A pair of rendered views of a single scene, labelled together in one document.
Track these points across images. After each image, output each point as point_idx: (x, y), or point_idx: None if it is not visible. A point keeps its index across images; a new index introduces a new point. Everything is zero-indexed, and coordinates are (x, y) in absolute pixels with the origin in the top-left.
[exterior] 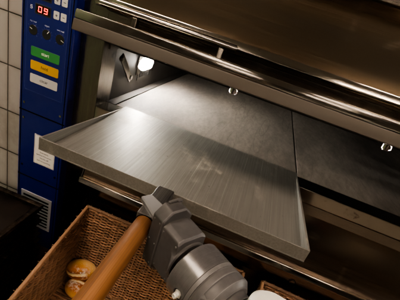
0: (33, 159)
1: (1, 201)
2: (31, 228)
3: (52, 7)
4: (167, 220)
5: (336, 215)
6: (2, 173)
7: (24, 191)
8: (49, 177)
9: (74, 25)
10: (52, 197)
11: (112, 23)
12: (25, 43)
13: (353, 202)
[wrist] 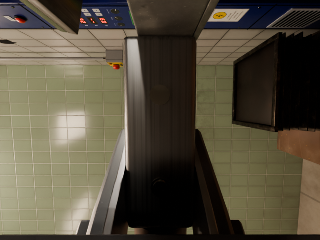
0: (235, 21)
1: (258, 59)
2: (301, 46)
3: (95, 16)
4: None
5: None
6: (251, 31)
7: (271, 26)
8: (258, 10)
9: (73, 33)
10: (286, 7)
11: (34, 11)
12: (134, 27)
13: None
